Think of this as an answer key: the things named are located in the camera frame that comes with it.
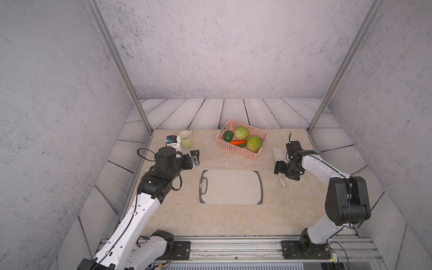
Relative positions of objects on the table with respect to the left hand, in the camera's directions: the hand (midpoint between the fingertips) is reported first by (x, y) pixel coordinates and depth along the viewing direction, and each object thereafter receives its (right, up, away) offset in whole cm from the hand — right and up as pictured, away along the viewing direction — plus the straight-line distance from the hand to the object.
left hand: (193, 152), depth 74 cm
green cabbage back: (+26, +10, +36) cm, 46 cm away
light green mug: (-9, +8, +31) cm, 34 cm away
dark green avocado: (+17, +9, +40) cm, 44 cm away
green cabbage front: (+33, +3, +30) cm, 44 cm away
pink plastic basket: (+19, +16, +44) cm, 51 cm away
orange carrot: (+23, +4, +35) cm, 42 cm away
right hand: (+45, -12, +17) cm, 50 cm away
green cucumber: (+26, +2, +36) cm, 44 cm away
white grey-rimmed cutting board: (+18, -21, +20) cm, 34 cm away
